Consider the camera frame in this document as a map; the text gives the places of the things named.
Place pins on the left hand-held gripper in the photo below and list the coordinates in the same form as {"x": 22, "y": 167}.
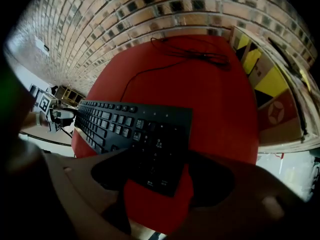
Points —
{"x": 46, "y": 104}

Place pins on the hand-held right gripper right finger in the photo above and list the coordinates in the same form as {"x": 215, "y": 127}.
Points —
{"x": 237, "y": 204}

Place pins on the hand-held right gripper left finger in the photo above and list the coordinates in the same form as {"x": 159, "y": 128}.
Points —
{"x": 82, "y": 179}

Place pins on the black keyboard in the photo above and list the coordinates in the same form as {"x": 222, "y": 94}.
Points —
{"x": 150, "y": 139}

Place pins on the person's left forearm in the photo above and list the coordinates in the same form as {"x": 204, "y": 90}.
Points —
{"x": 31, "y": 120}

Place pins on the small wooden stool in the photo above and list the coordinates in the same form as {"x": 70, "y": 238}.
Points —
{"x": 70, "y": 95}

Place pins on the red tablecloth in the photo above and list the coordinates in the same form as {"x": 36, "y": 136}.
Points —
{"x": 220, "y": 114}

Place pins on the cardboard box with hazard tape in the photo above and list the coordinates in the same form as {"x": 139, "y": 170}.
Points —
{"x": 275, "y": 114}

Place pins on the white wall socket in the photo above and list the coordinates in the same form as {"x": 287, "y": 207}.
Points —
{"x": 42, "y": 46}

